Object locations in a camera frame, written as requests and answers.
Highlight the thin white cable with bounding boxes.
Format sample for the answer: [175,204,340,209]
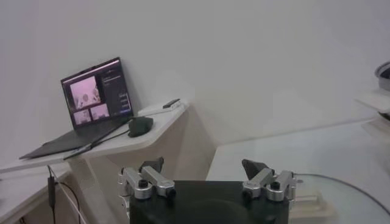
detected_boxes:
[49,168,88,224]

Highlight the flat white box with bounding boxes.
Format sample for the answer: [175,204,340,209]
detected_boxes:
[138,102,187,117]

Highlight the black mouse cable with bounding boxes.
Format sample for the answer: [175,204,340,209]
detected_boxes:
[62,129,132,161]

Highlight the small black handheld device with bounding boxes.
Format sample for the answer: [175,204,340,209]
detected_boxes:
[162,98,182,110]

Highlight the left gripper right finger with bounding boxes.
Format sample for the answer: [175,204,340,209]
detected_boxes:
[241,158,298,203]

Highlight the round glass pot lid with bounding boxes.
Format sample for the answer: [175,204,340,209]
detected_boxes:
[288,172,390,224]

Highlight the black computer mouse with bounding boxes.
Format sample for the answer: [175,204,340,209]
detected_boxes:
[127,116,154,138]

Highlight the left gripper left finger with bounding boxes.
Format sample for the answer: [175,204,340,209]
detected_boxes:
[118,156,177,202]

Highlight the black open laptop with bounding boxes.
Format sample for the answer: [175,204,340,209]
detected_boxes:
[18,57,135,161]

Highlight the black cable with inline box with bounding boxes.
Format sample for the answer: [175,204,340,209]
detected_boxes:
[46,165,82,224]

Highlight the white side desk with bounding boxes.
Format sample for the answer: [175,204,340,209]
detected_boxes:
[0,100,218,224]

